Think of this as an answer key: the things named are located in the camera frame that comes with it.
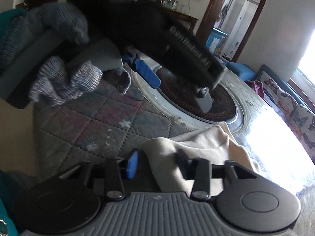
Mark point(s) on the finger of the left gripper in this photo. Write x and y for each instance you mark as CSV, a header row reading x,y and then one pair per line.
x,y
203,99
140,67

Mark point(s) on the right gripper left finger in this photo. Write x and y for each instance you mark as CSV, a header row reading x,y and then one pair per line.
x,y
117,170

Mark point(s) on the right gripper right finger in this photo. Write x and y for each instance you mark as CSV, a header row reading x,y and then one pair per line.
x,y
197,169

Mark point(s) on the cream sweatshirt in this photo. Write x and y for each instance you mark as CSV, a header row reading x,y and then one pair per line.
x,y
215,144

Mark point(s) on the grey knit gloved hand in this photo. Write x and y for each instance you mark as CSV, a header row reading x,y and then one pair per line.
x,y
47,55

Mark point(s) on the black induction cooktop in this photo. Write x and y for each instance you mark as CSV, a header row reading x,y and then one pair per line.
x,y
181,94

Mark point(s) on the quilted grey star tablecloth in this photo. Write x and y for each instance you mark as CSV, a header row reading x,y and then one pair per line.
x,y
105,124

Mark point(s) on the blue corner sofa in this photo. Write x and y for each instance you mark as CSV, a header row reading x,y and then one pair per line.
x,y
245,73

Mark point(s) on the magenta garment on sofa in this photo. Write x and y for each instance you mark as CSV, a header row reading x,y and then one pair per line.
x,y
256,86

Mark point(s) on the blue small cabinet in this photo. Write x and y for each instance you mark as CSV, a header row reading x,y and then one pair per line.
x,y
214,40

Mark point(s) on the long butterfly cushion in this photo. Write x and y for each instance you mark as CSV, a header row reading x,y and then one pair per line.
x,y
282,102

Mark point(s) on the large butterfly cushion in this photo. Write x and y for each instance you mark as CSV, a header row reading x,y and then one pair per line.
x,y
302,125

